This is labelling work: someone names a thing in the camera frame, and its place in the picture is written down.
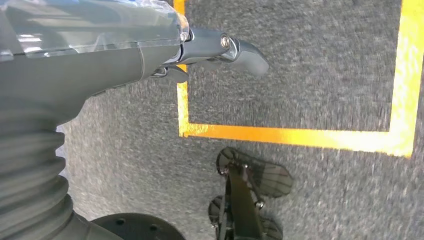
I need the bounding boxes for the black round flange plate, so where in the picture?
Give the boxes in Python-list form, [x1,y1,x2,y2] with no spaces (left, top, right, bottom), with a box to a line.
[90,212,187,240]

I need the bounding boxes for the yellow floor tape square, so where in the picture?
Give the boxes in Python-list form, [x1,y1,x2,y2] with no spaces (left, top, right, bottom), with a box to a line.
[172,0,424,159]

